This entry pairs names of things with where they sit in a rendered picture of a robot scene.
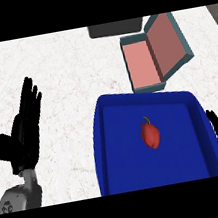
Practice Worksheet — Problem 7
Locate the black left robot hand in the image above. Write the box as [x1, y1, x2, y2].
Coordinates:
[0, 74, 57, 179]

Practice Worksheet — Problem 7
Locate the blue tray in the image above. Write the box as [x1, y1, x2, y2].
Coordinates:
[83, 75, 218, 198]

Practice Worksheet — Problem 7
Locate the red bell pepper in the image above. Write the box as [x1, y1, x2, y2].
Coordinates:
[138, 114, 164, 152]

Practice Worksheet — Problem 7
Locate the teal and pink open box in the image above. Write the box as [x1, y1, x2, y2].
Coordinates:
[115, 9, 200, 97]

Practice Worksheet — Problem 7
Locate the dark grey appliance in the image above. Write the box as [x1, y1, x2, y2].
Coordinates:
[86, 17, 146, 41]

